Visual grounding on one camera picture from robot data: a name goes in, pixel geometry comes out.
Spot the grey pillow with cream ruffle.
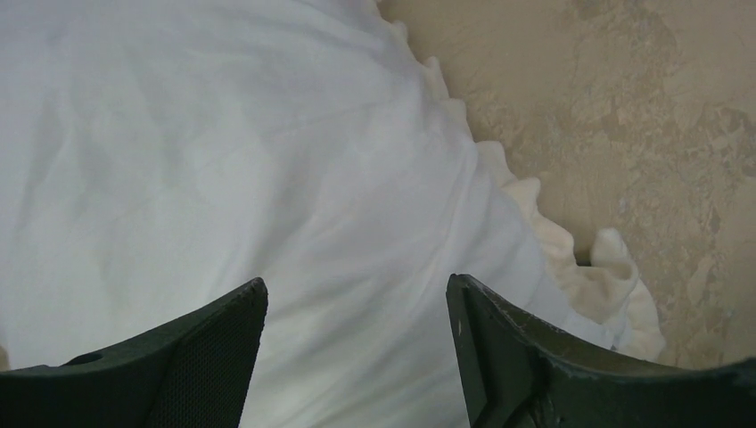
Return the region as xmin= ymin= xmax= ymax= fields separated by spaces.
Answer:
xmin=1 ymin=1 xmax=665 ymax=427

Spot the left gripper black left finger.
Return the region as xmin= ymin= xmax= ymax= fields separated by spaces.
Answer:
xmin=1 ymin=278 xmax=268 ymax=427

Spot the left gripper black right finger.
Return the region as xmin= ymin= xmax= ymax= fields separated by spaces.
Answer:
xmin=446 ymin=275 xmax=755 ymax=428

